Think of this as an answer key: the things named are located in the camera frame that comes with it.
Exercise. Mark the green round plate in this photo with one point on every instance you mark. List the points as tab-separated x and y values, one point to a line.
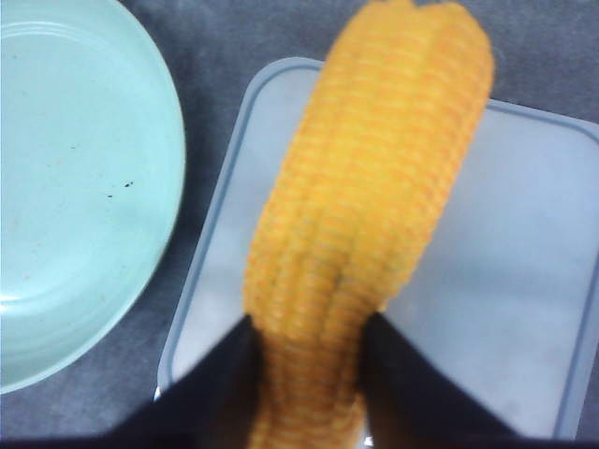
92	169

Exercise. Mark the yellow corn cob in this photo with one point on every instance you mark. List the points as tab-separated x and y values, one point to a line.
363	184

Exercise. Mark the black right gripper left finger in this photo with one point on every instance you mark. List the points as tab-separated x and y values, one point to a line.
212	406

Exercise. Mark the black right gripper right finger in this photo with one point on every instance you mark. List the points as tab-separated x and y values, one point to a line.
411	404

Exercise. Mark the silver digital kitchen scale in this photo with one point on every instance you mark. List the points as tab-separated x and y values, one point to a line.
505	299

